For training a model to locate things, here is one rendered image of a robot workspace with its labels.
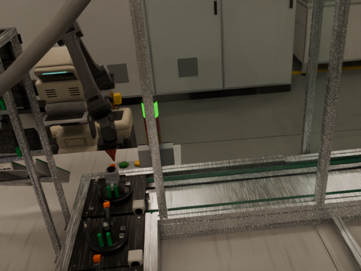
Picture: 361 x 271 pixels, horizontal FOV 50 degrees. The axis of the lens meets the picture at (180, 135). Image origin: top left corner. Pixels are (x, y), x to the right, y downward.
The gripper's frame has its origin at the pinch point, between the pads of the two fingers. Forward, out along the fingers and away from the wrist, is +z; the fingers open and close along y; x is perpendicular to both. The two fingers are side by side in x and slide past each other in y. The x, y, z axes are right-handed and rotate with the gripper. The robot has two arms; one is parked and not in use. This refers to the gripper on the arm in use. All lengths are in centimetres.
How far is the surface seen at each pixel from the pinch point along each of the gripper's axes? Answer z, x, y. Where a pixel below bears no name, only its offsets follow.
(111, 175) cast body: -1.9, -14.5, 0.6
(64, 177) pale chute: 2.9, -5.6, -20.2
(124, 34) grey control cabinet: 26, 286, -17
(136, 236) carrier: 8.5, -37.2, 9.7
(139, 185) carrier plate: 8.9, -8.3, 10.0
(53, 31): -83, -117, 20
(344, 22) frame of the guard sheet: -56, -28, 76
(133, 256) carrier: 6.2, -48.0, 9.3
